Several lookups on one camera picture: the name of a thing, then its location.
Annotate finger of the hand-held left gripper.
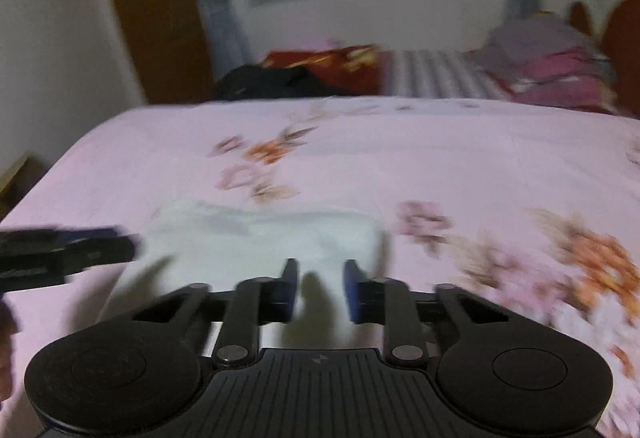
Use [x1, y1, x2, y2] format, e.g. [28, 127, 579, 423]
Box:
[0, 225, 128, 250]
[0, 234, 142, 292]

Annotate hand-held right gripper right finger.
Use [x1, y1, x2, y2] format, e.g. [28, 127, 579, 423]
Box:
[342, 259, 513, 366]

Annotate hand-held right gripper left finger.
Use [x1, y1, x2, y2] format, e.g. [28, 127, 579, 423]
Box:
[131, 258, 301, 369]

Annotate white fluffy towel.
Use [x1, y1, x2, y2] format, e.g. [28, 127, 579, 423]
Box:
[114, 199, 393, 326]

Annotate pink folded clothes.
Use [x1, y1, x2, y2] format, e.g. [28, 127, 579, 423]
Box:
[492, 47, 621, 113]

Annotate pink floral bed blanket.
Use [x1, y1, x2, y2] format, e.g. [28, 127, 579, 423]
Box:
[0, 96, 640, 438]

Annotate black cloth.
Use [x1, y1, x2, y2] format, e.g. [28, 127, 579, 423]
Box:
[214, 63, 353, 101]

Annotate brown wooden wardrobe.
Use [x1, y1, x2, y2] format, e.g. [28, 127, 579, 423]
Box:
[99, 0, 217, 105]

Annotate red floral cloth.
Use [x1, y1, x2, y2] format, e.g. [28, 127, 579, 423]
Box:
[260, 44, 393, 96]

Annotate grey striped sheet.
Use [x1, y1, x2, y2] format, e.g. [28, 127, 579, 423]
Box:
[384, 48, 508, 100]

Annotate brown and white headboard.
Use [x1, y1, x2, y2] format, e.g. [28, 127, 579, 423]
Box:
[570, 0, 640, 120]

